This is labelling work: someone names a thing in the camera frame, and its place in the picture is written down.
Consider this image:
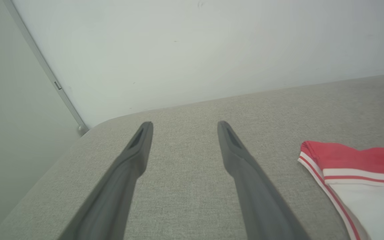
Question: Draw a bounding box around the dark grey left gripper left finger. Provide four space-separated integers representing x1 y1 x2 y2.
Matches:
58 121 154 240

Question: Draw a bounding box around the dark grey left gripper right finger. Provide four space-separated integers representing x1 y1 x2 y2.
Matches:
217 120 311 240

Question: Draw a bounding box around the red and white garment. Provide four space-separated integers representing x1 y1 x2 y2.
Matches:
297 140 384 240

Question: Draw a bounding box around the grey metal wall strip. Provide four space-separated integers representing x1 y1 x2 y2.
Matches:
2 0 90 136

